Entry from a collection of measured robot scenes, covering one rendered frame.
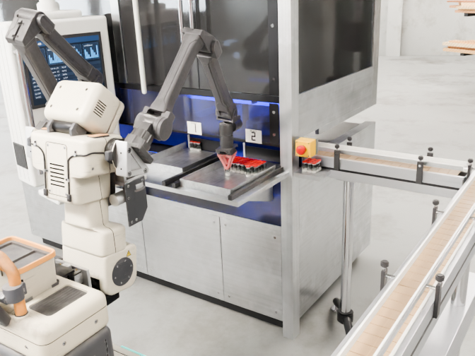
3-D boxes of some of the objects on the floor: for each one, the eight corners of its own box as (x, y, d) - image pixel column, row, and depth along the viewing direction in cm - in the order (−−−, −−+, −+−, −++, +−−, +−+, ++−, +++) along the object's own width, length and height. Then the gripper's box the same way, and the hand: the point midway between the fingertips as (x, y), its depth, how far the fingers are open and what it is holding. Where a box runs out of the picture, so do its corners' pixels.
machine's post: (289, 330, 274) (283, -141, 203) (300, 333, 271) (297, -144, 200) (283, 336, 269) (275, -144, 198) (293, 340, 266) (289, -146, 195)
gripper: (223, 130, 234) (225, 164, 240) (214, 137, 225) (215, 171, 231) (237, 131, 232) (239, 165, 237) (229, 138, 223) (230, 173, 229)
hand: (227, 167), depth 234 cm, fingers closed, pressing on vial
